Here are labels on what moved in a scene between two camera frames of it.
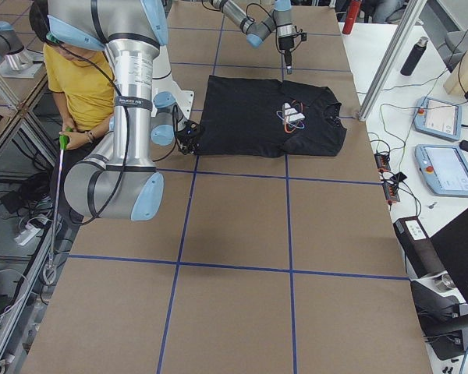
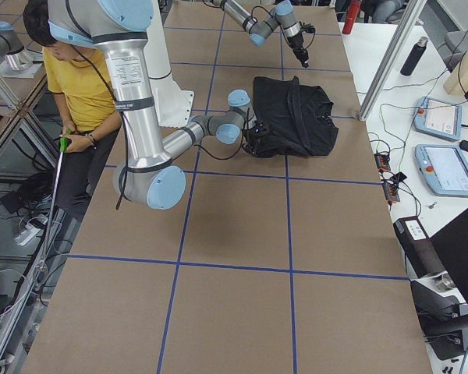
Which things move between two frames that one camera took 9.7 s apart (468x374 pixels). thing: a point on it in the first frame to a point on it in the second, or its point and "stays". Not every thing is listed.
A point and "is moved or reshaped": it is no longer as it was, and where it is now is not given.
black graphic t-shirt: [256, 118] is moved or reshaped
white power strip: [29, 231] stays
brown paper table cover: [290, 264] stays
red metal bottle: [352, 15] stays
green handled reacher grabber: [50, 272] is moved or reshaped
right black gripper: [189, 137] to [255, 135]
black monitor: [459, 245] stays
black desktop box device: [420, 253] stays
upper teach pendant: [439, 118] stays
